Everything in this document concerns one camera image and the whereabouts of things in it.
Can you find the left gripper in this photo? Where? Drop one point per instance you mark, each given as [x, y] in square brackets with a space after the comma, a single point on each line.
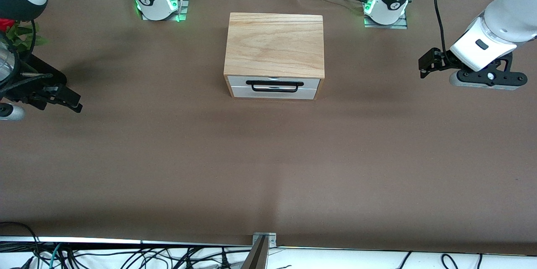
[444, 63]

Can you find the wooden drawer with white front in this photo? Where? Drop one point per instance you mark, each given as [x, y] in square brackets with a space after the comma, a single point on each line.
[237, 82]

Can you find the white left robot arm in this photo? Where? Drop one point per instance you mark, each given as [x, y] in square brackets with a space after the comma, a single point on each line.
[512, 17]

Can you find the light wooden drawer cabinet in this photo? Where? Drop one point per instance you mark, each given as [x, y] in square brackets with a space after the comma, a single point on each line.
[275, 44]

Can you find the brown table cover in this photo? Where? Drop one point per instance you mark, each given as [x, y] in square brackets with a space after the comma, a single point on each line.
[268, 168]

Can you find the brown slanted beam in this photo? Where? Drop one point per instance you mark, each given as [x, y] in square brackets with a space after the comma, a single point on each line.
[256, 258]

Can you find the metal corner bracket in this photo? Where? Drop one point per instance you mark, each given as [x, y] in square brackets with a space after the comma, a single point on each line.
[272, 241]

